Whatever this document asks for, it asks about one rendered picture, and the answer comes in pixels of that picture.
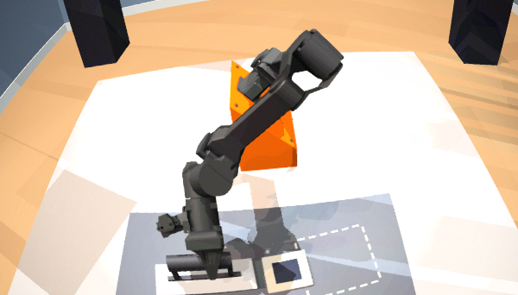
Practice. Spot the white square tile with grey-blue centre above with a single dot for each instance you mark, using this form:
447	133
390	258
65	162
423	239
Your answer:
287	271

